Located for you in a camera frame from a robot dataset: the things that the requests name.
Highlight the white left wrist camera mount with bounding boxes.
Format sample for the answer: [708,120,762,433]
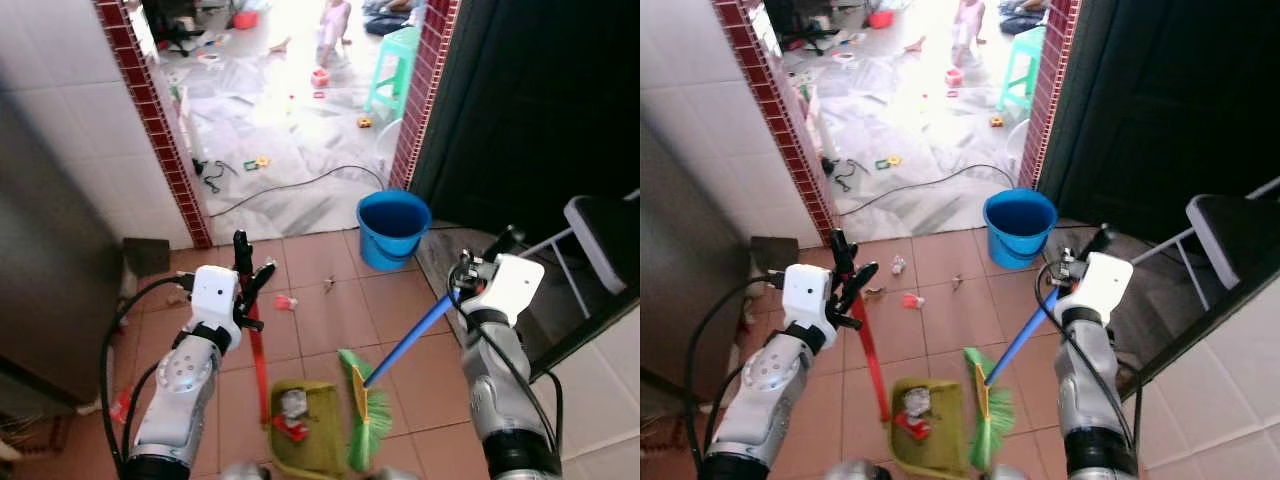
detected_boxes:
[782,263,836,326]
[190,265,244,326]

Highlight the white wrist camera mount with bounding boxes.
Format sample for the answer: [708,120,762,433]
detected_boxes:
[1070,250,1136,323]
[190,265,244,326]
[782,263,836,326]
[480,254,547,326]

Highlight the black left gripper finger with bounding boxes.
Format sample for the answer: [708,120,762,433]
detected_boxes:
[248,260,278,306]
[850,262,881,306]

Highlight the blue plastic bucket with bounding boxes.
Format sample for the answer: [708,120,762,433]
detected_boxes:
[357,190,433,271]
[983,188,1059,269]

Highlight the olive dustpan red handle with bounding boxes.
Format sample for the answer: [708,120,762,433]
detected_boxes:
[838,228,969,477]
[233,230,351,479]

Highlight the seated person dark clothes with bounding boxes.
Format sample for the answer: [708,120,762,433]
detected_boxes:
[362,0,426,36]
[998,0,1051,36]

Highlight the black chair white frame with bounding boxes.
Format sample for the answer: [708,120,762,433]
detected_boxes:
[515,190,641,321]
[1160,178,1280,301]

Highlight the small child in pink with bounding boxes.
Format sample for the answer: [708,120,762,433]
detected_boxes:
[905,0,986,66]
[270,0,353,66]

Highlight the green plastic stool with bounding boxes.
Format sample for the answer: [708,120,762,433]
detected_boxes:
[363,25,421,119]
[995,25,1046,111]

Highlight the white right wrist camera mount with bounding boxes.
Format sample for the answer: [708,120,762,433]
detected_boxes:
[480,254,547,326]
[1070,250,1136,323]

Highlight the grey refrigerator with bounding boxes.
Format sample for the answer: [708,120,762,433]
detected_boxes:
[0,90,126,406]
[640,120,703,401]

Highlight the dark grey floor mat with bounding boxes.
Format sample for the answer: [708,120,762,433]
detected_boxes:
[415,225,641,376]
[1045,220,1280,391]

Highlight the green broom blue handle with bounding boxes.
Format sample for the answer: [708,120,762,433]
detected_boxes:
[337,225,526,473]
[963,222,1116,473]

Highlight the long black floor cable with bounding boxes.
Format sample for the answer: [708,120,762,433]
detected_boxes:
[838,163,1016,216]
[205,163,389,219]

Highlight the dark grey flat panel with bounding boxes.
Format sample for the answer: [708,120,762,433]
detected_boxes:
[123,237,171,278]
[750,237,798,273]

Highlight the dark wooden door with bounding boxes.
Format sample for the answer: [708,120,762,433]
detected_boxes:
[410,0,641,246]
[1040,0,1280,241]

